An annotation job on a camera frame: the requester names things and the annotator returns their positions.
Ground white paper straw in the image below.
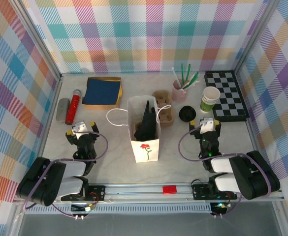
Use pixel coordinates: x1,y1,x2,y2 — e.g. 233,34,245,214
179,78,200,90

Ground white flower paper bag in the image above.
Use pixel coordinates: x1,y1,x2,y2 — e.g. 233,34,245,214
106,95,172,163

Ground black cup lid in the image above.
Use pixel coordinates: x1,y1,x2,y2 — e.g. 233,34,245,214
179,105,197,122

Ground green paper cup stack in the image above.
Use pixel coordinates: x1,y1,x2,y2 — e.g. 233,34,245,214
200,86,221,113

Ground grey oblong case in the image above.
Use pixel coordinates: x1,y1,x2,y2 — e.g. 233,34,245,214
56,97,71,122

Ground black grey chessboard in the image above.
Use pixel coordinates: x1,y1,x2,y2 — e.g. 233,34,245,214
203,70,249,123

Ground red glitter tube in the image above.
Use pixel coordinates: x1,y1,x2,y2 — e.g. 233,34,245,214
64,89,82,125

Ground pink straw holder cup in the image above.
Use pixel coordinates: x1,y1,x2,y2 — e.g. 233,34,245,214
172,80,189,103

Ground blue paper napkin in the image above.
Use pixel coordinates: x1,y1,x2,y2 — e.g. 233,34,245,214
82,77,122,105

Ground white plastic straw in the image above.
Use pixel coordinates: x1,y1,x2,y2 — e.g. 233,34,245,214
171,67,181,86

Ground red plastic block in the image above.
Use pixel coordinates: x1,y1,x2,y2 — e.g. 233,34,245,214
162,185,178,195

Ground small electronics board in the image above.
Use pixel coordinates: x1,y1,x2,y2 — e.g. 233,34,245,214
71,203,96,214
209,201,231,212

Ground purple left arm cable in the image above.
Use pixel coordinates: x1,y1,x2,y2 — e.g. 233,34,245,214
23,132,109,218

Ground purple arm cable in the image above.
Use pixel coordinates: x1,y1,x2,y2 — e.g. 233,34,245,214
23,132,109,218
178,126,272,218

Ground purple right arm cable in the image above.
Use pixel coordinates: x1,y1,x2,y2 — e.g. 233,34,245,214
178,126,272,218

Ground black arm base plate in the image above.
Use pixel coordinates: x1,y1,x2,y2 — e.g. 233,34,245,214
61,185,106,202
192,182,238,200

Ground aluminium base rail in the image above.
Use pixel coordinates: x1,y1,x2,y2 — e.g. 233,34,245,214
13,181,285,204

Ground grey slotted cable duct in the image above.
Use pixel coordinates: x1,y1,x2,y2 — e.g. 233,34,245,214
25,206,213,214

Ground aluminium frame post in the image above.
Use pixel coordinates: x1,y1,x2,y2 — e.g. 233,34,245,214
233,0,277,74
9,0,63,82

